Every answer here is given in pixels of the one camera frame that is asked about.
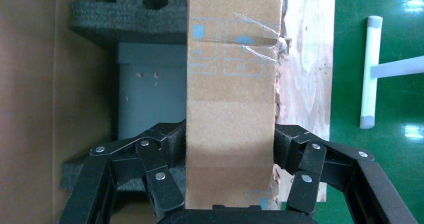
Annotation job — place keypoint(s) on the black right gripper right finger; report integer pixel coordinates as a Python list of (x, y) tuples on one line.
[(311, 163)]

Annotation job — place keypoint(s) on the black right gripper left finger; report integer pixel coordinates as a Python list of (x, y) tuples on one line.
[(152, 156)]

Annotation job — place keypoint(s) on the small taped cardboard box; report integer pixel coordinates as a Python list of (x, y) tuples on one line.
[(232, 116)]

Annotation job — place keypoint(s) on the large open brown carton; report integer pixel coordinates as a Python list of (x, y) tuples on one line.
[(33, 100)]

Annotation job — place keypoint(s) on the dark grey block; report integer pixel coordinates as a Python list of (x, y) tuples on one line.
[(152, 100)]

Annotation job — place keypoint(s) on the white table leg foot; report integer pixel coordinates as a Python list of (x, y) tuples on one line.
[(371, 83)]

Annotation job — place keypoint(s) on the black foam insert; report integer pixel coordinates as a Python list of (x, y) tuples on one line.
[(132, 23)]

